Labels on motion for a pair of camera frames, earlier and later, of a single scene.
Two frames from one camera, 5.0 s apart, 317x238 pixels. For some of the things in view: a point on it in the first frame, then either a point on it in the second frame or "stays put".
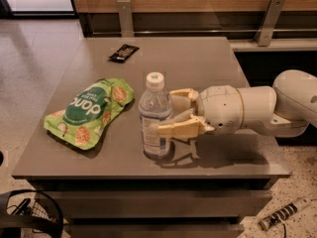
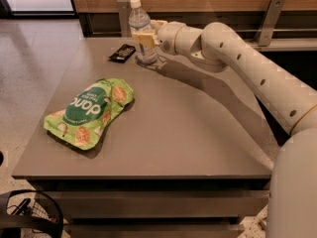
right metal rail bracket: x=269 y=20 stays put
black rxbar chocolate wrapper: x=125 y=53 stays put
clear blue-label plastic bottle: x=154 y=105 -> x=140 y=23
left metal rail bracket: x=126 y=18 stays put
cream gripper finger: x=187 y=125 -> x=149 y=40
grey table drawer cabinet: x=203 y=188 stays put
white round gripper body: x=219 y=109 -> x=166 y=36
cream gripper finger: x=182 y=99 -> x=157 y=24
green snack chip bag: x=86 y=115 stays put
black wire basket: x=30 y=209 stays put
